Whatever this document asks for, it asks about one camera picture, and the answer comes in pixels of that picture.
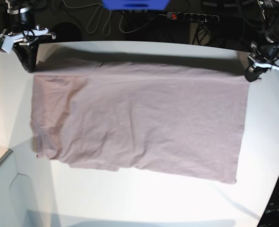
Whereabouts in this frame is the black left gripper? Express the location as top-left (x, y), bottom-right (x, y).
top-left (244, 42), bottom-right (279, 82)

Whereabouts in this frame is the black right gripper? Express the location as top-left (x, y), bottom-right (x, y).
top-left (11, 11), bottom-right (38, 73)

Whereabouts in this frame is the mauve grey t-shirt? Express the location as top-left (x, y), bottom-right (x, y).
top-left (31, 59), bottom-right (250, 184)

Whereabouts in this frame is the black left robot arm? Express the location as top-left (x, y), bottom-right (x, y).
top-left (236, 0), bottom-right (279, 82)

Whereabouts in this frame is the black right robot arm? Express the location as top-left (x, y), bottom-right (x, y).
top-left (6, 0), bottom-right (39, 73)

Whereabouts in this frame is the black power strip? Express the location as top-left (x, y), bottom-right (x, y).
top-left (166, 12), bottom-right (220, 23)

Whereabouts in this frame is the blue plastic box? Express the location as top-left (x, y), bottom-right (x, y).
top-left (102, 0), bottom-right (170, 10)

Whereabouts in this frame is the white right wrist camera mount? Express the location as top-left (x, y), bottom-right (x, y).
top-left (0, 25), bottom-right (56, 53)

